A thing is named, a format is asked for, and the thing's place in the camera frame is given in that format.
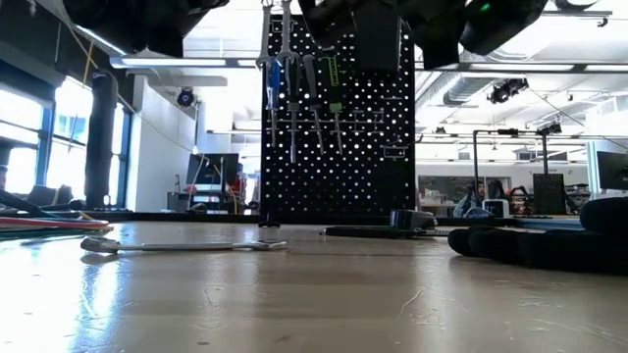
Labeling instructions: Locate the white bucket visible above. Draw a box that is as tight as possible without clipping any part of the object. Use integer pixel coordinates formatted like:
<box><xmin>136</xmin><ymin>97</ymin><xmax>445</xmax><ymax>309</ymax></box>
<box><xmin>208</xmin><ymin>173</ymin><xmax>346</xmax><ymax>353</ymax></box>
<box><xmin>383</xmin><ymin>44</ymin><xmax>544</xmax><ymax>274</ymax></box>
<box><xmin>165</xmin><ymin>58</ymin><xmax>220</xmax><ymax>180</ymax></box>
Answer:
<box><xmin>483</xmin><ymin>197</ymin><xmax>510</xmax><ymax>219</ymax></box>

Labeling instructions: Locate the black aluminium frame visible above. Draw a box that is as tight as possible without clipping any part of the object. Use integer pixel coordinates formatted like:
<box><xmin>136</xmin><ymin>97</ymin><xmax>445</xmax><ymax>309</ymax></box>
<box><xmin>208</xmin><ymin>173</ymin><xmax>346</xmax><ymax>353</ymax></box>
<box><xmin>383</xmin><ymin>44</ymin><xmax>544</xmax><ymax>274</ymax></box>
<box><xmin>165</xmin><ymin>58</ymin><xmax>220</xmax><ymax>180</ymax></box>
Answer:
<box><xmin>0</xmin><ymin>188</ymin><xmax>585</xmax><ymax>231</ymax></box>

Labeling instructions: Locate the black round column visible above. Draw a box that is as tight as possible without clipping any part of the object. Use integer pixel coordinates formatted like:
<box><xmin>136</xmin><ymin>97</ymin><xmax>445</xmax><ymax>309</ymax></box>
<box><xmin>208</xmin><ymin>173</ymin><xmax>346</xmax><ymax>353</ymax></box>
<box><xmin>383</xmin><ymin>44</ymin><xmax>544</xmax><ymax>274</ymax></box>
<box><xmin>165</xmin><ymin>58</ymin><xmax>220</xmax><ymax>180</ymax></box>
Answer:
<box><xmin>83</xmin><ymin>70</ymin><xmax>120</xmax><ymax>210</ymax></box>

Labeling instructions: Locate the wire screwdriver rack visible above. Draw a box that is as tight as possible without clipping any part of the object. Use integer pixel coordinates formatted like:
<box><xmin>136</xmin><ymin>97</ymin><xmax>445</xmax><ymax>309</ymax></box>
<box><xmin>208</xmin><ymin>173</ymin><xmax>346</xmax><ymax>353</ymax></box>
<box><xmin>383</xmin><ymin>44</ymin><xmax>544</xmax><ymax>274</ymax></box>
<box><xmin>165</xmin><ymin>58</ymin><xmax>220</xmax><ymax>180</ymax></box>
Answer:
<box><xmin>267</xmin><ymin>106</ymin><xmax>389</xmax><ymax>134</ymax></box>

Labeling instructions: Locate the person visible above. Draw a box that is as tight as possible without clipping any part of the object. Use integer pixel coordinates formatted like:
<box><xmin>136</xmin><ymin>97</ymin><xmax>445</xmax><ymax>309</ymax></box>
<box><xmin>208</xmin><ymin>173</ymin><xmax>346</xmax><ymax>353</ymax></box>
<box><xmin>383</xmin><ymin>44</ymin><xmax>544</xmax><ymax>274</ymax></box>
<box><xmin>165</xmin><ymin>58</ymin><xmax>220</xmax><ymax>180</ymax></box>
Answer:
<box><xmin>453</xmin><ymin>179</ymin><xmax>488</xmax><ymax>219</ymax></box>

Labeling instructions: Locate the yellow hanging cable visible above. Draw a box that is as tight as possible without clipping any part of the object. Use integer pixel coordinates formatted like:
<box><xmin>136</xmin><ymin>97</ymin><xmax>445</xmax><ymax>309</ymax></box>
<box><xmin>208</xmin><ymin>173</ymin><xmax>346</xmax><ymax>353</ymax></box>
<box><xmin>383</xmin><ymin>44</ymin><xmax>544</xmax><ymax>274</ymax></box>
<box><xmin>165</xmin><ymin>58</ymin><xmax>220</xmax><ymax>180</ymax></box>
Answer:
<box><xmin>68</xmin><ymin>24</ymin><xmax>198</xmax><ymax>154</ymax></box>

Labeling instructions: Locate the black-handled screwdriver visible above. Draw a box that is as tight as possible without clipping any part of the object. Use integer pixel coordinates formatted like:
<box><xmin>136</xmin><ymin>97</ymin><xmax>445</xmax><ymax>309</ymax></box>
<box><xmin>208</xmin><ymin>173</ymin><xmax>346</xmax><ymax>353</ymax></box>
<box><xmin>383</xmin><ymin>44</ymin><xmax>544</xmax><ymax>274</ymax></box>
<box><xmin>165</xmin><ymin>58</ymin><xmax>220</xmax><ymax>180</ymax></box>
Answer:
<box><xmin>285</xmin><ymin>54</ymin><xmax>303</xmax><ymax>165</ymax></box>
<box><xmin>300</xmin><ymin>53</ymin><xmax>328</xmax><ymax>157</ymax></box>

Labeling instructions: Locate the black perforated panel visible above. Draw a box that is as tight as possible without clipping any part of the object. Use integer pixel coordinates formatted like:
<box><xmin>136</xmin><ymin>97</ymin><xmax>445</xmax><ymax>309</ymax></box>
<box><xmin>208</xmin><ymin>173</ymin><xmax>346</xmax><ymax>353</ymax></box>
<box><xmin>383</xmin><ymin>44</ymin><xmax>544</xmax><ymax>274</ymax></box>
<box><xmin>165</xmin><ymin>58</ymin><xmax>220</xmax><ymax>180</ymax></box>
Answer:
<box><xmin>532</xmin><ymin>173</ymin><xmax>567</xmax><ymax>216</ymax></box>

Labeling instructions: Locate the blue-handled screwdriver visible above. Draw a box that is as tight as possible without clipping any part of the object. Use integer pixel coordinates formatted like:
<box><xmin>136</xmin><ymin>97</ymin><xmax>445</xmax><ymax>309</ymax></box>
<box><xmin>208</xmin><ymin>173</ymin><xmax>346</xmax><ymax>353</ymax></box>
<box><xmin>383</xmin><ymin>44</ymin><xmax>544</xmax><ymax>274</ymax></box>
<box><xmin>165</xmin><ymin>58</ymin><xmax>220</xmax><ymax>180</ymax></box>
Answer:
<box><xmin>265</xmin><ymin>57</ymin><xmax>285</xmax><ymax>148</ymax></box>

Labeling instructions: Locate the black round speaker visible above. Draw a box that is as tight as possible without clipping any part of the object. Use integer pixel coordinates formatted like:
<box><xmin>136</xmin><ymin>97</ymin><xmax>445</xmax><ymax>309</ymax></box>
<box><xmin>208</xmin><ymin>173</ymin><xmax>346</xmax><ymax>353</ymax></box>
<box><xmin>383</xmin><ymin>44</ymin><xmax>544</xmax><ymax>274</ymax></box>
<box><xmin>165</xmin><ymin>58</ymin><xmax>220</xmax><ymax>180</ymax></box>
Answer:
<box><xmin>176</xmin><ymin>86</ymin><xmax>196</xmax><ymax>109</ymax></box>

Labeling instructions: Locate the silver ventilation duct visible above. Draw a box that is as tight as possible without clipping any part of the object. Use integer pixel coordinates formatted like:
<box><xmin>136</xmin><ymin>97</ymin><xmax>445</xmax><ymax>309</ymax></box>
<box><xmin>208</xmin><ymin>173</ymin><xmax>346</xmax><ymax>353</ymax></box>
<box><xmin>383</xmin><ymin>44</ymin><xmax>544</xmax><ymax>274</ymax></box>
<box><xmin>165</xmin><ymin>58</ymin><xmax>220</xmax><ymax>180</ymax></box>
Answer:
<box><xmin>415</xmin><ymin>48</ymin><xmax>526</xmax><ymax>110</ymax></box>

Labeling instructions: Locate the bright window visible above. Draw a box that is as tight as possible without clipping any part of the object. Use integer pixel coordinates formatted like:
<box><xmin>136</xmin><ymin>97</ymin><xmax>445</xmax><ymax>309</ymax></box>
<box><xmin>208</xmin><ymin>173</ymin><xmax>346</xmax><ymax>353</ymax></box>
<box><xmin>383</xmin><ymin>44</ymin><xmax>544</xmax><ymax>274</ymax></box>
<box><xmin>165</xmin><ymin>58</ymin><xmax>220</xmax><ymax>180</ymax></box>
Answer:
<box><xmin>0</xmin><ymin>85</ymin><xmax>55</xmax><ymax>197</ymax></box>

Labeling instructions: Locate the green-handled screwdriver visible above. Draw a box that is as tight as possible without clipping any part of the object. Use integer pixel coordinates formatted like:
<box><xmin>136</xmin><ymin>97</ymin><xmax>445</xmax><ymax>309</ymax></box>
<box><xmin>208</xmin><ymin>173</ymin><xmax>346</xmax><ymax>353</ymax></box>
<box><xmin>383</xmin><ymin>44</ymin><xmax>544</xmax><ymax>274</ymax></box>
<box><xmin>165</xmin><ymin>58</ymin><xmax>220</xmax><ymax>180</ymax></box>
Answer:
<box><xmin>321</xmin><ymin>54</ymin><xmax>346</xmax><ymax>157</ymax></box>

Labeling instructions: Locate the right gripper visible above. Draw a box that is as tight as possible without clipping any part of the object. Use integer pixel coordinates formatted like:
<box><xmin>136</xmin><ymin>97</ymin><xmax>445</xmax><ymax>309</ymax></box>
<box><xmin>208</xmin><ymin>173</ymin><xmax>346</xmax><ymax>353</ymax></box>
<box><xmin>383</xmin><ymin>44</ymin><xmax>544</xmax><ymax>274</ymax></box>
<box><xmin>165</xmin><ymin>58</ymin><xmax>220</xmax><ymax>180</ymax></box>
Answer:
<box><xmin>297</xmin><ymin>0</ymin><xmax>468</xmax><ymax>71</ymax></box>

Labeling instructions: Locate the black peg board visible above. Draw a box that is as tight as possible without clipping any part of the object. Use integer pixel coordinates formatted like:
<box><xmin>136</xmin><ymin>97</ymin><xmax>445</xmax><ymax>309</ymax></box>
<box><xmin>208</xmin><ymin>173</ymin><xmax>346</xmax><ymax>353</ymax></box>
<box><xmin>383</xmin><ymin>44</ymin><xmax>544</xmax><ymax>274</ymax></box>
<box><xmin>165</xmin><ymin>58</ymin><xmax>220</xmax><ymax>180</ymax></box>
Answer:
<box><xmin>259</xmin><ymin>13</ymin><xmax>417</xmax><ymax>227</ymax></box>

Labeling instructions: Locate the black monitor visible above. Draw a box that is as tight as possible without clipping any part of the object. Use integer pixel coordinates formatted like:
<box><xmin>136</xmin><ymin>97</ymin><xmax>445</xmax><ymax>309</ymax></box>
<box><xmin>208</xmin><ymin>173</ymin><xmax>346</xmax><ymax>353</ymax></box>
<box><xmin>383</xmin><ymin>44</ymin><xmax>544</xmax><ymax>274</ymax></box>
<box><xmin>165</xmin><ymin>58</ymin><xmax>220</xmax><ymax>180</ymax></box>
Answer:
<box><xmin>185</xmin><ymin>152</ymin><xmax>240</xmax><ymax>186</ymax></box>
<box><xmin>596</xmin><ymin>150</ymin><xmax>628</xmax><ymax>192</ymax></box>

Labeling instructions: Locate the black ceiling camera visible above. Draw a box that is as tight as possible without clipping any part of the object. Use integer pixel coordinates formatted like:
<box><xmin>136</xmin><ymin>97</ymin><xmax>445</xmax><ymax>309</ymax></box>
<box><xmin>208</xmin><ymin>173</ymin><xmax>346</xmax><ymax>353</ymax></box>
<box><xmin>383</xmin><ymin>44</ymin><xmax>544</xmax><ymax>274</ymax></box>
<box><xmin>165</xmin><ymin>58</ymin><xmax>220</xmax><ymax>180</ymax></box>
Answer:
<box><xmin>487</xmin><ymin>76</ymin><xmax>531</xmax><ymax>105</ymax></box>

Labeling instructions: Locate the chrome wrench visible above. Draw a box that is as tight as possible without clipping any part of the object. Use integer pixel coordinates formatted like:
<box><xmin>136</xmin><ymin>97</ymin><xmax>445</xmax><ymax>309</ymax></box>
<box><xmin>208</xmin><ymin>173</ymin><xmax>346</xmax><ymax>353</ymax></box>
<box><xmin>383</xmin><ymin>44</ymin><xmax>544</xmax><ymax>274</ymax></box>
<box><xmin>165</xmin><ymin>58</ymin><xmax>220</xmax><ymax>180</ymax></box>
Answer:
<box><xmin>254</xmin><ymin>0</ymin><xmax>275</xmax><ymax>71</ymax></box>
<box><xmin>79</xmin><ymin>235</ymin><xmax>288</xmax><ymax>256</ymax></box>
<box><xmin>276</xmin><ymin>0</ymin><xmax>301</xmax><ymax>65</ymax></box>

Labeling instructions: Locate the red tool cart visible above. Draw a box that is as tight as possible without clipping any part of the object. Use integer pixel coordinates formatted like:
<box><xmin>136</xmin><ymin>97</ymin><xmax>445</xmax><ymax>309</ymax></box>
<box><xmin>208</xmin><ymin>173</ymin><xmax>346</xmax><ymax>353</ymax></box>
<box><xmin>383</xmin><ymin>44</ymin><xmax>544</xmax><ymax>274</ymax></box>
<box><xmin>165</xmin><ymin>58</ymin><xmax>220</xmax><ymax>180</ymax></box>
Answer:
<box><xmin>226</xmin><ymin>164</ymin><xmax>247</xmax><ymax>216</ymax></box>

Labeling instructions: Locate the ceiling light strip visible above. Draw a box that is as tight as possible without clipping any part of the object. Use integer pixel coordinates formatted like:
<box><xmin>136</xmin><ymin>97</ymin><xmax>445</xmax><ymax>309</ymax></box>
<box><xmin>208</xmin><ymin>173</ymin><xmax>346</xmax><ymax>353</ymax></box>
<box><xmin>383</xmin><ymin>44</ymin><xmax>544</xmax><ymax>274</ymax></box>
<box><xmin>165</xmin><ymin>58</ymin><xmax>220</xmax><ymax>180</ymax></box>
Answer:
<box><xmin>108</xmin><ymin>55</ymin><xmax>261</xmax><ymax>71</ymax></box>
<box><xmin>416</xmin><ymin>61</ymin><xmax>628</xmax><ymax>75</ymax></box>

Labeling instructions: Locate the black pipe stand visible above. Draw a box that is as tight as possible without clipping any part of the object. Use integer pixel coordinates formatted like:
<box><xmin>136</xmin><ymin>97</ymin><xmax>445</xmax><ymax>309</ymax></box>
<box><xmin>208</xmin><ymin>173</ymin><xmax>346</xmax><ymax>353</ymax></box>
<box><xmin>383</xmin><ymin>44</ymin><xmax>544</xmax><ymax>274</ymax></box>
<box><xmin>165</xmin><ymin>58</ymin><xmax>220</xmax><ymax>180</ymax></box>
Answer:
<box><xmin>471</xmin><ymin>121</ymin><xmax>563</xmax><ymax>197</ymax></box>

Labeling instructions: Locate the teal cable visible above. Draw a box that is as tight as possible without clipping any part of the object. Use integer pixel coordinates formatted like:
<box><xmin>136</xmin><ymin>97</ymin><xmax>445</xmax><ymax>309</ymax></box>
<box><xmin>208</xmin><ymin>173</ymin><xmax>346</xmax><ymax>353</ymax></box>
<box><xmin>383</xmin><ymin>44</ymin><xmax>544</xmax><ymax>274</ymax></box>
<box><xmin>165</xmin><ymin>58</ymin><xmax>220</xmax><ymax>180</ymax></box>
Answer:
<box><xmin>0</xmin><ymin>227</ymin><xmax>115</xmax><ymax>242</ymax></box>

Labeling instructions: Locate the black peg board bin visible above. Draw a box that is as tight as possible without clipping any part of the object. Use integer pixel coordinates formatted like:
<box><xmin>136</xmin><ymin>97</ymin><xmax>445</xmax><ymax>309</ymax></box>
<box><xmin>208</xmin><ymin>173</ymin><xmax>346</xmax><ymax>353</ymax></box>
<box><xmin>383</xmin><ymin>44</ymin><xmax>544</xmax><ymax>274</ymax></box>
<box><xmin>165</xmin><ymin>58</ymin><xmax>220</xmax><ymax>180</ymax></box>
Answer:
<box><xmin>352</xmin><ymin>0</ymin><xmax>404</xmax><ymax>74</ymax></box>

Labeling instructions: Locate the black tape measure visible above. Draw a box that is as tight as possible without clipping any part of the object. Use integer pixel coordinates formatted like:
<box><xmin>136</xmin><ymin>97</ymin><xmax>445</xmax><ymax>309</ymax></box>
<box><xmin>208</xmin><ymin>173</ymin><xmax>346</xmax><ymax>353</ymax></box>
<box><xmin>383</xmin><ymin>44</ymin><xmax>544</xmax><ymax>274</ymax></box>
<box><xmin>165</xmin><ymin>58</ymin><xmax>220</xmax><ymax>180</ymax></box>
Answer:
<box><xmin>389</xmin><ymin>209</ymin><xmax>439</xmax><ymax>231</ymax></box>

